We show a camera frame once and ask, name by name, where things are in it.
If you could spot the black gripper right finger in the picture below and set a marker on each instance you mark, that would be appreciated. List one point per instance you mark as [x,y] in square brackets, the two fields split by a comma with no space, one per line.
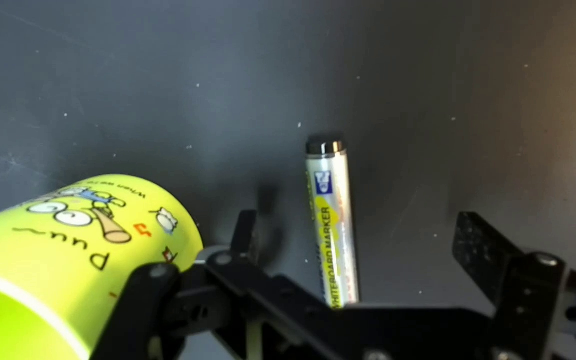
[535,301]

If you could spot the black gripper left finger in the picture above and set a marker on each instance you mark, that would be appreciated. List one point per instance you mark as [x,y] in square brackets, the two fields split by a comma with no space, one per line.
[235,306]

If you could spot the yellow cartoon print mug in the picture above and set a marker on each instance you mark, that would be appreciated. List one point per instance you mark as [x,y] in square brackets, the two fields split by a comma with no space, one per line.
[49,266]

